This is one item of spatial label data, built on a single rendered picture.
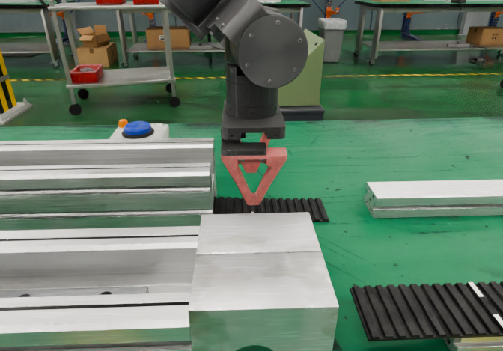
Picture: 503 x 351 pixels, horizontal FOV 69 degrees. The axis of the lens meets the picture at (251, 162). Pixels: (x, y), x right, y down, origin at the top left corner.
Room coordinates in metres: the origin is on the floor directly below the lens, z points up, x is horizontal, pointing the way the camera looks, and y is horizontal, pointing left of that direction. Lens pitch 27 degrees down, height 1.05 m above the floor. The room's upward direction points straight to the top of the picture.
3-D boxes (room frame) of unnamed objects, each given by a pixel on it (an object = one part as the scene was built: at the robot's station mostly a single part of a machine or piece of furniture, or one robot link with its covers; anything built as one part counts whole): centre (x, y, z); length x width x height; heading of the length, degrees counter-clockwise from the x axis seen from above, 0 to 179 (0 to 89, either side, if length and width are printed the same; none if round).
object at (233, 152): (0.37, 0.00, 0.86); 0.07 x 0.07 x 0.09; 2
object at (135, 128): (0.52, 0.17, 0.84); 0.04 x 0.04 x 0.02
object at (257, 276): (0.22, 0.00, 0.83); 0.12 x 0.09 x 0.10; 2
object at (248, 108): (0.39, 0.00, 0.94); 0.10 x 0.07 x 0.07; 2
